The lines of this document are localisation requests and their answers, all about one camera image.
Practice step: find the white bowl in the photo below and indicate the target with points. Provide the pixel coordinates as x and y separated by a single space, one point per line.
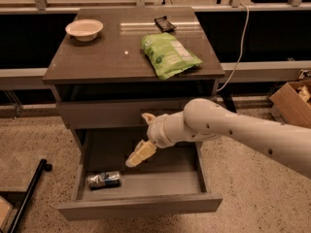
84 30

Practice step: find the closed grey top drawer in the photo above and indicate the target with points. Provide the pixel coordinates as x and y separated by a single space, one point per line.
115 113

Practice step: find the grey metal rail frame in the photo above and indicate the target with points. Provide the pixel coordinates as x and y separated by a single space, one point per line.
245 72

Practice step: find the black wheeled stand leg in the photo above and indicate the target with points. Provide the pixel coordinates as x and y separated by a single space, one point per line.
43 166

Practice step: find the green chip bag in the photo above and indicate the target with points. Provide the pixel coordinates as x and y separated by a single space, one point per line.
167 55

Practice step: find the crushed redbull can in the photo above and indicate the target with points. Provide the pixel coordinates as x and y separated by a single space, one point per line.
104 179

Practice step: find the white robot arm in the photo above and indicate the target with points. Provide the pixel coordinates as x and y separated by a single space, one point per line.
203 120

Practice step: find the open grey middle drawer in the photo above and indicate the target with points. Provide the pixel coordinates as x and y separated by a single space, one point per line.
171 182

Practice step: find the grey drawer cabinet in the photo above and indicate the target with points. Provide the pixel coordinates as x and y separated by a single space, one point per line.
113 67

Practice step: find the cardboard box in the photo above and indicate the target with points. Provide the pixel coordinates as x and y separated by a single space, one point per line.
291 106

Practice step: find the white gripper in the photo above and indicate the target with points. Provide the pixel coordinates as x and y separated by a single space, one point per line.
156 132

